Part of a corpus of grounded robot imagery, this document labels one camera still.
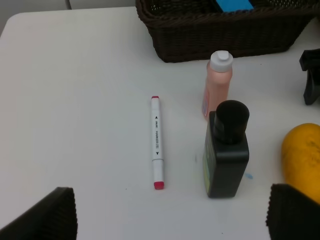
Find yellow mango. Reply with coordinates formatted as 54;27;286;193
281;123;320;203

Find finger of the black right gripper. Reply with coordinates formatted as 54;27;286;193
299;49;320;105

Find dark brown wicker basket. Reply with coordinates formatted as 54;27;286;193
135;0;320;63

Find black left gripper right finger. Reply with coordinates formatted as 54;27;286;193
265;184;320;240

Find blue board eraser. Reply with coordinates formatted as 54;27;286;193
216;0;254;12

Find dark green pump bottle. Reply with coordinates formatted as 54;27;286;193
202;100;250;199

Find white marker red caps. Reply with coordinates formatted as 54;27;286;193
151;96;165;190

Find pink bottle white cap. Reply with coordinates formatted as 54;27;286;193
201;50;234;120

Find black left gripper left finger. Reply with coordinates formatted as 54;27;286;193
0;187;78;240

